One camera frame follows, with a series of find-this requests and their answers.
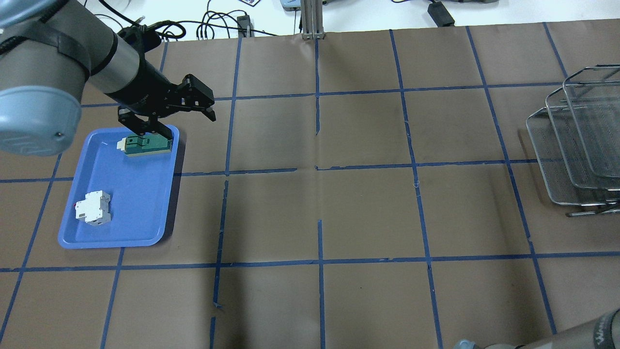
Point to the white circuit breaker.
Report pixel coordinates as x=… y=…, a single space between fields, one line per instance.
x=94 y=209

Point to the wire mesh shelf rack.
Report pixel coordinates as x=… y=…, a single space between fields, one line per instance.
x=575 y=139

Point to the black power adapter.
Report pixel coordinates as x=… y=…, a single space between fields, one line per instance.
x=440 y=14

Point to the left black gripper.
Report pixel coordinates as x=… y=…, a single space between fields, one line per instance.
x=147 y=93

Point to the green terminal block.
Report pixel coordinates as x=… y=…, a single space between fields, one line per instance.
x=135 y=145

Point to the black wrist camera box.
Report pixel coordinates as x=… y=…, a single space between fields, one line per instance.
x=141 y=38

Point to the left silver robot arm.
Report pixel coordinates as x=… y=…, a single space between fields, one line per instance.
x=50 y=50

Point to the blue plastic tray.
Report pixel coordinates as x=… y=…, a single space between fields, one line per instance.
x=140 y=189

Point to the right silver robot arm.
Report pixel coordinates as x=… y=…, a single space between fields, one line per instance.
x=600 y=333

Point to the aluminium frame post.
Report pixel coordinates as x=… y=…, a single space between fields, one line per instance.
x=312 y=19

